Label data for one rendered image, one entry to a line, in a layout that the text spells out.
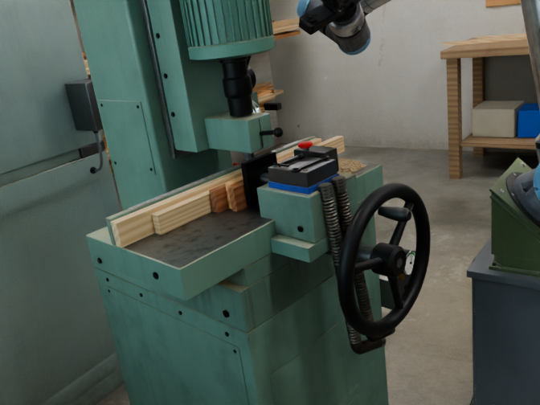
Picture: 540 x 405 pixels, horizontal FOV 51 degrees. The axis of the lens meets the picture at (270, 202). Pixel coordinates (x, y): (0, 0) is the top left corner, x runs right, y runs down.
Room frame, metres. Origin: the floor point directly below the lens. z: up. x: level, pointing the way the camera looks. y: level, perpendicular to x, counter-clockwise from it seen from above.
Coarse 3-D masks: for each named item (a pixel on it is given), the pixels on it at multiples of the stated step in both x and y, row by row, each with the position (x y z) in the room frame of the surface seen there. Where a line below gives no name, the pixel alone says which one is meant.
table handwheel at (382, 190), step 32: (384, 192) 0.92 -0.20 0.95; (416, 192) 1.00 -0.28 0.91; (352, 224) 0.87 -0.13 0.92; (416, 224) 1.02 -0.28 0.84; (352, 256) 0.84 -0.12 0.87; (384, 256) 0.91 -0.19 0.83; (416, 256) 1.02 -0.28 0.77; (352, 288) 0.84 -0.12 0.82; (416, 288) 0.98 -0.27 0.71; (352, 320) 0.84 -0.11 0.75; (384, 320) 0.92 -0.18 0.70
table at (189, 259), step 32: (192, 224) 1.03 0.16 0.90; (224, 224) 1.00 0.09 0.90; (256, 224) 0.98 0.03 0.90; (128, 256) 0.95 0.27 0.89; (160, 256) 0.89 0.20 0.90; (192, 256) 0.88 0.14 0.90; (224, 256) 0.90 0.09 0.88; (256, 256) 0.95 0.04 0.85; (288, 256) 0.95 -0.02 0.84; (160, 288) 0.88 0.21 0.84; (192, 288) 0.84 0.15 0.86
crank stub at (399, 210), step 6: (378, 210) 0.90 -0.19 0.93; (384, 210) 0.89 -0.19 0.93; (390, 210) 0.89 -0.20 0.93; (396, 210) 0.88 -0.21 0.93; (402, 210) 0.87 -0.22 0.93; (408, 210) 0.87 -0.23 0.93; (384, 216) 0.89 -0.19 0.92; (390, 216) 0.88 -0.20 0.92; (396, 216) 0.87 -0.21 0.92; (402, 216) 0.87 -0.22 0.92; (408, 216) 0.87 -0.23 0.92
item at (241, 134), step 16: (224, 112) 1.25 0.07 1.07; (256, 112) 1.19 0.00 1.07; (208, 128) 1.21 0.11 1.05; (224, 128) 1.17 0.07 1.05; (240, 128) 1.14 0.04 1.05; (256, 128) 1.14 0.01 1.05; (224, 144) 1.18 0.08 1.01; (240, 144) 1.14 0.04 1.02; (256, 144) 1.14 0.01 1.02; (272, 144) 1.17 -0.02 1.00
